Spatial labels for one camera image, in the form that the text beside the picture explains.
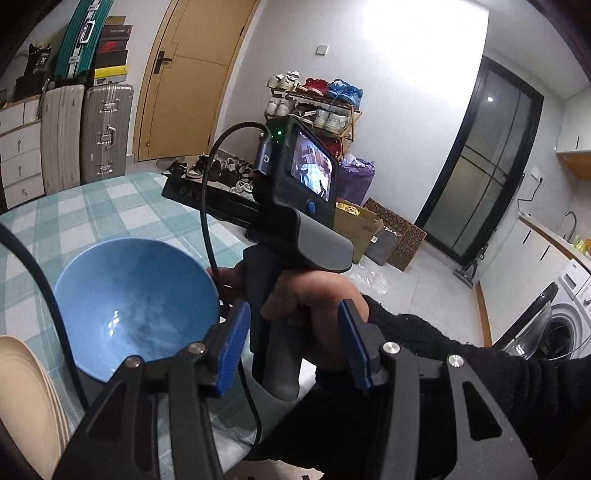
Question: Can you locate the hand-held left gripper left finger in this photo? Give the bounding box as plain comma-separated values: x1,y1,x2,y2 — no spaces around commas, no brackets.
53,302,252,480

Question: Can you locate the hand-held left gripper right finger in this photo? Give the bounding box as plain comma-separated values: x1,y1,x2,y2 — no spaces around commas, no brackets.
338,299,539,480

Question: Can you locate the person's right hand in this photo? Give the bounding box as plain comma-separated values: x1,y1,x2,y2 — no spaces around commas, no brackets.
206,262,371,373

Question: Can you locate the open cardboard box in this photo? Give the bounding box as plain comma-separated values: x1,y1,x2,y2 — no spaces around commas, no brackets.
333,198,384,265

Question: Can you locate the purple bag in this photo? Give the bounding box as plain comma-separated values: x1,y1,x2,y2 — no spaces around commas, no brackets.
341,154,376,204

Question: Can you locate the row of shoes on floor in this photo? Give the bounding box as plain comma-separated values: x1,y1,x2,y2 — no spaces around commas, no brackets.
165,154,256,195

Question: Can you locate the blue bowl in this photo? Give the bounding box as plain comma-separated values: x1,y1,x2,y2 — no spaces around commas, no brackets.
52,237,221,384

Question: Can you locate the grey white sneakers pair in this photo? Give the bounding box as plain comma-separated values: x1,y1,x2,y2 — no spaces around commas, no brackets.
313,109,351,133

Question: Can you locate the wooden shoe rack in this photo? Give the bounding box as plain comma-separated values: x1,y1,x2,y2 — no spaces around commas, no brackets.
265,88,363,163

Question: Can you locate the blue shoes pair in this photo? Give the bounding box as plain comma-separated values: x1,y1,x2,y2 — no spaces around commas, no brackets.
327,78,365,107

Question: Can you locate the red shoes pair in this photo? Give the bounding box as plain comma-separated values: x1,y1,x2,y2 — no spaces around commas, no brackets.
297,78,330,96

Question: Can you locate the white base cabinet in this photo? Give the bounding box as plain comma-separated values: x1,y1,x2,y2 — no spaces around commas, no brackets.
479,216,570,334

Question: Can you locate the green checkered tablecloth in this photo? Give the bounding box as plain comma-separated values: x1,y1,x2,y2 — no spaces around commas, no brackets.
0,171,266,480

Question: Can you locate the wooden door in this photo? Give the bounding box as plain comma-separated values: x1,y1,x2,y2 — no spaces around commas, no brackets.
133,0,262,162

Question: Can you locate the black framed glass door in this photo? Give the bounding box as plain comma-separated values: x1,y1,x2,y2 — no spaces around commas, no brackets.
415,55,545,269

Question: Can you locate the white washing machine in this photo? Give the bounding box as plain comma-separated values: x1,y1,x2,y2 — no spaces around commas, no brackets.
491,263,591,361

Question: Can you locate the beige plate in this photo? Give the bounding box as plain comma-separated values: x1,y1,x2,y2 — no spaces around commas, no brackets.
0,335,71,479

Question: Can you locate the silver suitcase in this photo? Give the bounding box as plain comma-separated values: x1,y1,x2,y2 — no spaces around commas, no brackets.
80,84,135,184

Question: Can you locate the black box yellow label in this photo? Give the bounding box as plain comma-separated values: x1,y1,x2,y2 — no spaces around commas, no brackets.
90,65,129,86

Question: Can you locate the beige suitcase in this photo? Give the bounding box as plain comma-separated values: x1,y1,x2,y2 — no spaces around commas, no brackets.
40,84,86,195

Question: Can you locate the white drawer cabinet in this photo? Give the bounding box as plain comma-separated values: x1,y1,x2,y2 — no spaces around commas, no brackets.
0,99,47,211

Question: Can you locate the green flat case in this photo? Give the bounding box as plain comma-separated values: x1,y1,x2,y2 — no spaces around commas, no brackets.
52,0,116,88

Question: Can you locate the black paper bag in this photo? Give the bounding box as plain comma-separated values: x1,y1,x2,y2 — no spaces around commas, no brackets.
27,43,52,75

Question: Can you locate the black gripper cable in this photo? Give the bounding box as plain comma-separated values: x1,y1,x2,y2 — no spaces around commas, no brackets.
0,224,91,412
200,120,270,450

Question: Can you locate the white wall cabinet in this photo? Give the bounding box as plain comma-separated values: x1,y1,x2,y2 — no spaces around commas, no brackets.
556,92,591,174

